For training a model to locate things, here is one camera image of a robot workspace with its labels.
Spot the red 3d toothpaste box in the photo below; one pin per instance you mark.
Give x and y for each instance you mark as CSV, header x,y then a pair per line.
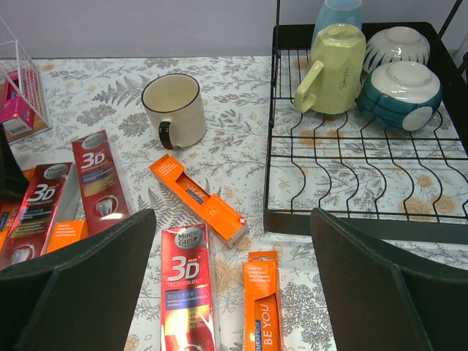
x,y
52,196
102,194
187,294

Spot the teal white bowl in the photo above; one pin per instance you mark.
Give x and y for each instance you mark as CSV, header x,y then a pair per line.
x,y
402,95

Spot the yellow green mug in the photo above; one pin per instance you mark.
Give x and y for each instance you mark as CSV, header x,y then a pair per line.
x,y
331,83

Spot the pink toothpaste box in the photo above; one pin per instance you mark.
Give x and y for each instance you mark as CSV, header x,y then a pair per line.
x,y
16,115

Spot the black wire dish rack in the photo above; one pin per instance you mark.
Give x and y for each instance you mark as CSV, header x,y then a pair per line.
x,y
398,186

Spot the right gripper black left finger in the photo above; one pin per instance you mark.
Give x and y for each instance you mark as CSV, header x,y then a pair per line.
x,y
80,297

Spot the orange toothpaste box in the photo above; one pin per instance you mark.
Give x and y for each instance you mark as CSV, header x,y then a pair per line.
x,y
262,302
226,223
66,233
9,211

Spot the floral table mat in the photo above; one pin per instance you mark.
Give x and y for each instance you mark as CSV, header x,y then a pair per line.
x,y
88,95

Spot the white blue patterned bowl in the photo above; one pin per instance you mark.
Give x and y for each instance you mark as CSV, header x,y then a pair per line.
x,y
399,43

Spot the orange toothpaste box top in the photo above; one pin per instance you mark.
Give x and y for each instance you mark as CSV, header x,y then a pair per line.
x,y
226,223

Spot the white wire wooden shelf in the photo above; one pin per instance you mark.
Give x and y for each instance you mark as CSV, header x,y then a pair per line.
x,y
30,87

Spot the light blue cup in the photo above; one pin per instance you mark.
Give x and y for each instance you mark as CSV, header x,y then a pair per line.
x,y
339,11

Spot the cream mug black handle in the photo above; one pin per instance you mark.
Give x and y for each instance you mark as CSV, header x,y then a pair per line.
x,y
175,108

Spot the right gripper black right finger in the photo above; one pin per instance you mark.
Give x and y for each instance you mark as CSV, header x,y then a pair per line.
x,y
381,297

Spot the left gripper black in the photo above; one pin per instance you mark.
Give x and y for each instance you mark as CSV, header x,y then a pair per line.
x,y
13,183

